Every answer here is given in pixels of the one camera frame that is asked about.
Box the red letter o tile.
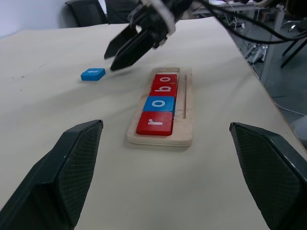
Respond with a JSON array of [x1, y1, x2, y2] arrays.
[[152, 73, 178, 84]]

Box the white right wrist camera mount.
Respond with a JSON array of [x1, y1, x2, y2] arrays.
[[143, 0, 177, 36]]

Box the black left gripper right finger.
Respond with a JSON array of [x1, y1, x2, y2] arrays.
[[229, 122, 307, 230]]

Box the blue letter o tile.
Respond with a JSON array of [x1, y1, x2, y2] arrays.
[[142, 96, 176, 113]]

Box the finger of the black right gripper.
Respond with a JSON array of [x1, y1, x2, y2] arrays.
[[104, 24, 142, 60], [110, 30, 161, 72]]

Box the red letter b tile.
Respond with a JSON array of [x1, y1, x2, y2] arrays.
[[149, 82, 178, 99]]

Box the wooden letter tray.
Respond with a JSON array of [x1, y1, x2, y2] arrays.
[[126, 67, 194, 147]]

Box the black office chair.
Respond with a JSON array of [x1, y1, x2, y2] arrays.
[[65, 0, 108, 27]]

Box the red letter r tile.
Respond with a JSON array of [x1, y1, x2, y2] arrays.
[[136, 111, 174, 137]]

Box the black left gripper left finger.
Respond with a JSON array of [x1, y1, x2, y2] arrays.
[[0, 119, 104, 230]]

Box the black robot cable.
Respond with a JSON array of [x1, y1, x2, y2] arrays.
[[199, 0, 307, 45]]

